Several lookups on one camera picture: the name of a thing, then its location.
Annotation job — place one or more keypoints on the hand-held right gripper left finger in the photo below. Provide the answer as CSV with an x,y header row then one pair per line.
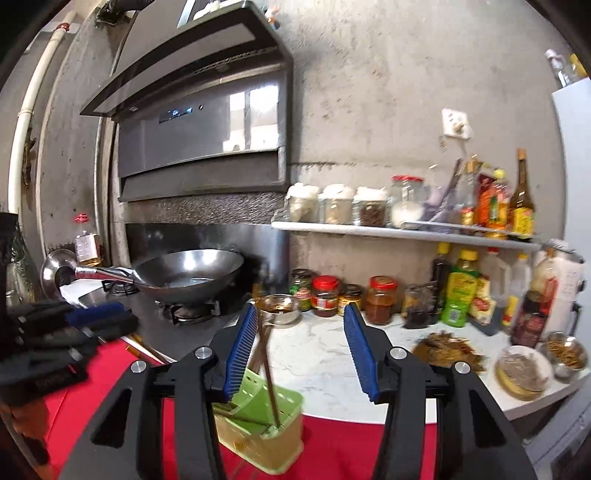
x,y
240,350

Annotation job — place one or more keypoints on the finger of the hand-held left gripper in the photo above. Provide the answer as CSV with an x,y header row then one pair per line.
x,y
97,314
111,330

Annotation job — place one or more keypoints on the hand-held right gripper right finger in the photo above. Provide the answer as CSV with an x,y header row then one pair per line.
x,y
362,350

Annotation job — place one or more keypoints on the green perforated utensil holder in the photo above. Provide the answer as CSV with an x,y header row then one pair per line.
x,y
258,450

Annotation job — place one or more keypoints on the clear cup with utensils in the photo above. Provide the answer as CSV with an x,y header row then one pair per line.
x,y
441,198

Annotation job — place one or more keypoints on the red lid jars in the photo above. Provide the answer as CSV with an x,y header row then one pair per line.
x,y
381,302

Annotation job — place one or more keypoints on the small jar yellow label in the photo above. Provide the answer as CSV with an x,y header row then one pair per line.
x,y
351,300

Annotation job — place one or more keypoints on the steel pot lid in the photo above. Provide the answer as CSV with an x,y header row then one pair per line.
x,y
57,272

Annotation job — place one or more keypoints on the red sauce jar red lid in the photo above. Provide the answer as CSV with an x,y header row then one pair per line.
x,y
325,297

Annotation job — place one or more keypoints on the steel gas stove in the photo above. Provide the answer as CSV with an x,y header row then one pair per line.
x,y
184,314

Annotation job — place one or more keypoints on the oil bottle with red cap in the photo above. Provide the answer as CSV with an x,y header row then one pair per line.
x,y
87,247

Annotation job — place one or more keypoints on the jar with green lid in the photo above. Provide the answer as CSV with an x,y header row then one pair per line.
x,y
301,290

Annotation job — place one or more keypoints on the plate of brown food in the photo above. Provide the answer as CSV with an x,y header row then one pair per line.
x,y
450,353

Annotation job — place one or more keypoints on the steel wok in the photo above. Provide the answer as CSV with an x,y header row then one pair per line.
x,y
194,272

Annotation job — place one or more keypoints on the red tablecloth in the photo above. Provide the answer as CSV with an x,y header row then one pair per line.
x,y
337,443

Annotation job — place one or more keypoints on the dark bottle with yellow cap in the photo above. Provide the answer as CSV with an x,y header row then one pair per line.
x,y
442,277

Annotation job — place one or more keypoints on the green bottle with yellow cap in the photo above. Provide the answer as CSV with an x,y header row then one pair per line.
x,y
457,295

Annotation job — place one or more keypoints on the metal backsplash panel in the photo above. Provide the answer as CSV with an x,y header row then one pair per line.
x,y
207,221

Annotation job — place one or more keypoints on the covered jar of dark spice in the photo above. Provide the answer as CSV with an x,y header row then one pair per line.
x,y
371,210

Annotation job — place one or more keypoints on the covered jar of beige spice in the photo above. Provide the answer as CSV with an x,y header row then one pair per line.
x,y
337,205

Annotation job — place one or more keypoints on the glass jar with red lid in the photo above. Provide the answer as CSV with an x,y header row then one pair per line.
x,y
406,205

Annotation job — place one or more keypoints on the covered jar of pale spice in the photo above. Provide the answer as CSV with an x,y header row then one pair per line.
x,y
302,203

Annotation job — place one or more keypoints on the shallow yellow-rimmed metal dish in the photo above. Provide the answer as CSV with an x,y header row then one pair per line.
x,y
521,374

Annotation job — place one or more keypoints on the white plastic jug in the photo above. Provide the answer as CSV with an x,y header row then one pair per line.
x,y
516,290

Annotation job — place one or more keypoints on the dark jar with red label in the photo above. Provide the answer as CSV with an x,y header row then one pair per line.
x,y
531,318

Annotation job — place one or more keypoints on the clear glass bottle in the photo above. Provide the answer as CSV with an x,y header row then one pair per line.
x,y
468,203

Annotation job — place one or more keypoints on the orange sauce bottle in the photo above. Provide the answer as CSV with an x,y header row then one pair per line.
x,y
493,207

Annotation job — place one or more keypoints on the small steel bowl of food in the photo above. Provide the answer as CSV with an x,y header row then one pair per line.
x,y
567,355

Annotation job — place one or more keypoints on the grey range hood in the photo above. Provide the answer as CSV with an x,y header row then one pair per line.
x,y
194,129

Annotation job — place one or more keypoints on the tall dark bottle yellow label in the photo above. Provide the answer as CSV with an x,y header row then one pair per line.
x,y
521,212

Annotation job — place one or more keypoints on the white kitchen appliance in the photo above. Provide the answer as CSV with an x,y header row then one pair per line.
x,y
565,286

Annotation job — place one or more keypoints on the white refrigerator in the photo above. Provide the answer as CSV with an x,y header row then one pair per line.
x,y
575,175

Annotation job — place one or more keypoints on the white wall shelf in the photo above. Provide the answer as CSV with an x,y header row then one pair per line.
x,y
346,229

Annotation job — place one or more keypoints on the pale wall pipe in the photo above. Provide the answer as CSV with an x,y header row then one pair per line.
x,y
32,106

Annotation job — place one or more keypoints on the white wall socket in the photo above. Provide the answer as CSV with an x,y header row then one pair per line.
x,y
457,123

